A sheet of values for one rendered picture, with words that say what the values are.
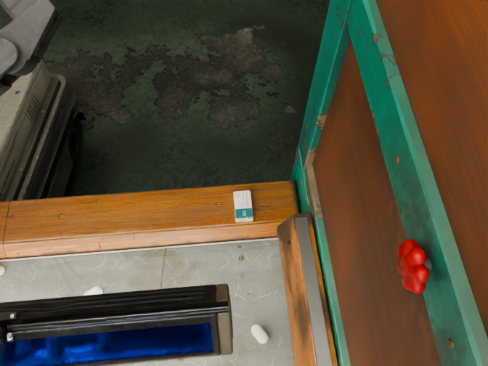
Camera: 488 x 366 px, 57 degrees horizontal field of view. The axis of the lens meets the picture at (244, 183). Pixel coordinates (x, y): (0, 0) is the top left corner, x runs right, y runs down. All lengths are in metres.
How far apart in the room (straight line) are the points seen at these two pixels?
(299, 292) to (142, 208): 0.36
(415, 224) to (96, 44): 2.07
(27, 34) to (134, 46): 1.56
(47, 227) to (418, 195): 0.74
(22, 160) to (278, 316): 1.01
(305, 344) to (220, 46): 1.71
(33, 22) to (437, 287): 0.64
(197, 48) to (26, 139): 0.99
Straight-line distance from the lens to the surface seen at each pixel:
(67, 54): 2.34
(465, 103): 0.35
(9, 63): 0.74
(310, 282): 0.76
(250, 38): 2.28
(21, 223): 0.99
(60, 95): 1.72
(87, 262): 0.94
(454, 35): 0.37
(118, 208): 0.94
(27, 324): 0.53
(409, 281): 0.38
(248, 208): 0.88
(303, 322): 0.77
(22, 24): 0.76
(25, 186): 1.55
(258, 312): 0.87
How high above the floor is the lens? 1.59
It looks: 62 degrees down
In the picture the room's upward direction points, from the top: 2 degrees clockwise
